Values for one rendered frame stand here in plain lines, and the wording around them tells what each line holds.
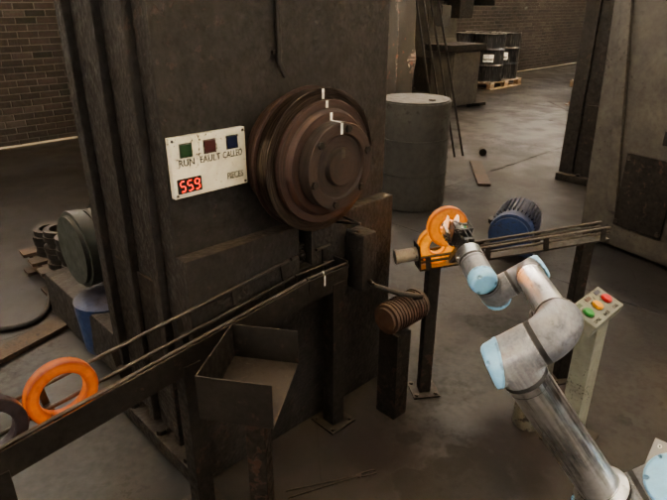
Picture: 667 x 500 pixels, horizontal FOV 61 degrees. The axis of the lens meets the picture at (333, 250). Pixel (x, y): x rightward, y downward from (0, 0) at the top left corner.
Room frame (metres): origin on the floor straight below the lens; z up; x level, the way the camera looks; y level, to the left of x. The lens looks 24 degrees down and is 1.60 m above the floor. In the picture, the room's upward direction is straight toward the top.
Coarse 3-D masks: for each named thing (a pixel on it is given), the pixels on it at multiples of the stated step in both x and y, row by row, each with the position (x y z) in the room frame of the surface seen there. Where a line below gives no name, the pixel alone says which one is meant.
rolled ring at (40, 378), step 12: (60, 360) 1.22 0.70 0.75; (72, 360) 1.23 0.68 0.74; (36, 372) 1.19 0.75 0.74; (48, 372) 1.18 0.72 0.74; (60, 372) 1.20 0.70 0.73; (72, 372) 1.22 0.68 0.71; (84, 372) 1.24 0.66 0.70; (36, 384) 1.16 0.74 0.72; (84, 384) 1.25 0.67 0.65; (96, 384) 1.26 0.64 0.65; (24, 396) 1.15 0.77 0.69; (36, 396) 1.16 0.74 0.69; (84, 396) 1.24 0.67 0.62; (24, 408) 1.15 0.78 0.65; (36, 408) 1.15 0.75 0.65; (36, 420) 1.15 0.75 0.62
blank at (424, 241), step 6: (426, 234) 2.06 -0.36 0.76; (420, 240) 2.06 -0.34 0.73; (426, 240) 2.06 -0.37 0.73; (420, 246) 2.06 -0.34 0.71; (426, 246) 2.06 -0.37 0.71; (450, 246) 2.08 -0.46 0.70; (426, 252) 2.07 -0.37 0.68; (432, 252) 2.07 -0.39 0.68; (438, 252) 2.08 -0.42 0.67; (444, 252) 2.08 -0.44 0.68; (432, 258) 2.07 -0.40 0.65
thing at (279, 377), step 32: (224, 352) 1.38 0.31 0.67; (256, 352) 1.44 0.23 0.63; (288, 352) 1.42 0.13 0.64; (224, 384) 1.18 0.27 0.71; (256, 384) 1.17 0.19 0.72; (288, 384) 1.32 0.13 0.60; (224, 416) 1.18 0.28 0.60; (256, 416) 1.17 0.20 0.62; (256, 448) 1.30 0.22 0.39; (256, 480) 1.30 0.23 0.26
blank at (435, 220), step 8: (440, 208) 1.99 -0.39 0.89; (448, 208) 1.97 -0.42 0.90; (456, 208) 1.98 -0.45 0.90; (432, 216) 1.97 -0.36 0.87; (440, 216) 1.97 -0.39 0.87; (464, 216) 1.98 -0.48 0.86; (432, 224) 1.96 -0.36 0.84; (440, 224) 1.97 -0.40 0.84; (432, 232) 1.96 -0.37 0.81; (440, 232) 1.97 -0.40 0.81; (432, 240) 1.97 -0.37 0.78; (440, 240) 1.97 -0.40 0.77
